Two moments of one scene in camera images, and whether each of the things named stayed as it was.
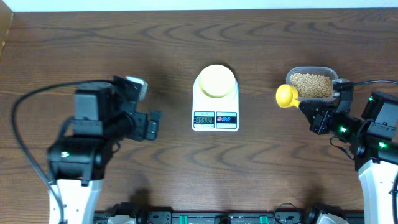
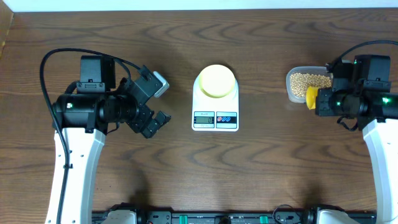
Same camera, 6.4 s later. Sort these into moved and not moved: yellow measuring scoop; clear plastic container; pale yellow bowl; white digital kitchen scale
Moved: yellow measuring scoop
Not moved: pale yellow bowl; white digital kitchen scale; clear plastic container
